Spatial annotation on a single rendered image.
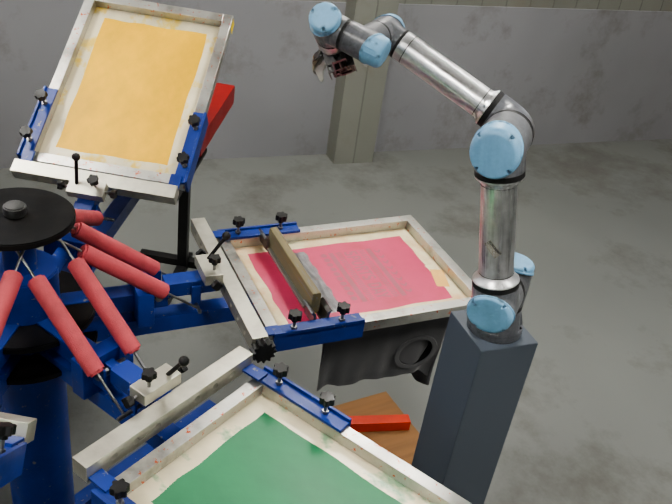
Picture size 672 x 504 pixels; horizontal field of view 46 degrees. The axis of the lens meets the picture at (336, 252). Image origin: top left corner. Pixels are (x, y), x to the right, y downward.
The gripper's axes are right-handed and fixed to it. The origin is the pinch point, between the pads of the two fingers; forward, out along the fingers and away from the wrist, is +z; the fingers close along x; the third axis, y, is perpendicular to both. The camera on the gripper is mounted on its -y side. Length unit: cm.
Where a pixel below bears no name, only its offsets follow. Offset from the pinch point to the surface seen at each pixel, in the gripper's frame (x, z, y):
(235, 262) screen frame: -55, 53, 34
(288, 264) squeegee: -37, 51, 41
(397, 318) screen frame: -8, 49, 68
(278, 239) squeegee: -39, 57, 30
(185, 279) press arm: -67, 32, 38
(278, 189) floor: -69, 299, -49
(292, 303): -39, 48, 54
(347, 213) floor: -30, 292, -18
